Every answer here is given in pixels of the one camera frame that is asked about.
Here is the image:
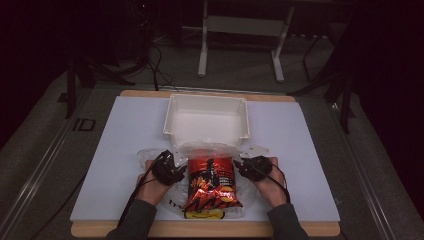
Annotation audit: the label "white plastic box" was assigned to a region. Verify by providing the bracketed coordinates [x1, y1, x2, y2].
[162, 93, 251, 149]

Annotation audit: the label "clear plastic bag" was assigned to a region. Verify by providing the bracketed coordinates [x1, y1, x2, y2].
[137, 141, 258, 221]

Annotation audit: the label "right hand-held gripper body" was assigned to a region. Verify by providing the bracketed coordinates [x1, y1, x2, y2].
[234, 143, 274, 183]

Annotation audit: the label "person's left hand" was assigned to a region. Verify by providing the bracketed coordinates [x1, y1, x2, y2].
[135, 159, 172, 207]

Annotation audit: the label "red snack packet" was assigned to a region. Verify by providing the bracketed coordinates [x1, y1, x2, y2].
[182, 155, 243, 214]

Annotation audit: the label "left hand-held gripper cable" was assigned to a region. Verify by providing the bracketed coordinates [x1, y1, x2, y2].
[116, 149, 174, 228]

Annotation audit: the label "white metal stand frame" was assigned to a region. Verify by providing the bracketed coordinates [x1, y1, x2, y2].
[181, 0, 297, 84]

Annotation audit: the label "white table sheet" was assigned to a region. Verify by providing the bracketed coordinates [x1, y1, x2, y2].
[69, 95, 341, 223]

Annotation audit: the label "black floor cables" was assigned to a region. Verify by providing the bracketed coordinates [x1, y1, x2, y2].
[144, 41, 179, 93]

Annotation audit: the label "black metal stand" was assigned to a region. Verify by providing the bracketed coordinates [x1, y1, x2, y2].
[287, 31, 356, 135]
[63, 49, 137, 120]

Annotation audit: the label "wooden table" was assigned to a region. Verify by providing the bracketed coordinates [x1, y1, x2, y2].
[70, 89, 342, 239]

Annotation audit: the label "metal floor rail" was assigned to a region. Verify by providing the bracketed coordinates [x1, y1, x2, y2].
[328, 102, 399, 240]
[0, 88, 96, 240]

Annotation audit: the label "right hand-held gripper cable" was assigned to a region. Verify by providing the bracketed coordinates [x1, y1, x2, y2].
[253, 163, 292, 204]

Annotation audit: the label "hand-held gripper cable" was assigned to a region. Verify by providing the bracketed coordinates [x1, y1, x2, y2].
[116, 149, 174, 228]
[253, 163, 292, 204]

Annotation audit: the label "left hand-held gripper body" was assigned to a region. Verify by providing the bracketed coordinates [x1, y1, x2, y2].
[151, 149, 188, 187]

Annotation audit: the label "person's right hand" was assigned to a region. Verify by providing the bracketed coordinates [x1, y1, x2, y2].
[254, 156, 288, 208]

